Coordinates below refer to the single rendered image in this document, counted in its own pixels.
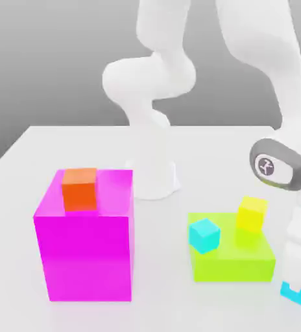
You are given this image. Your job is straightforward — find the large magenta box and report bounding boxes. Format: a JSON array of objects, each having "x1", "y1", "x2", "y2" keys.
[{"x1": 32, "y1": 169, "x2": 136, "y2": 303}]

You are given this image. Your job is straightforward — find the small orange cube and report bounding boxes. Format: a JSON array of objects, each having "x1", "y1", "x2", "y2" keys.
[{"x1": 62, "y1": 167, "x2": 99, "y2": 213}]

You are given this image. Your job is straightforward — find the large lime green box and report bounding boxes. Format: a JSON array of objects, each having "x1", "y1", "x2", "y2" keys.
[{"x1": 187, "y1": 211, "x2": 277, "y2": 283}]

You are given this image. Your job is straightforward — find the small yellow cube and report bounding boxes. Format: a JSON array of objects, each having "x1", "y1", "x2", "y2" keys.
[{"x1": 235, "y1": 195, "x2": 269, "y2": 233}]

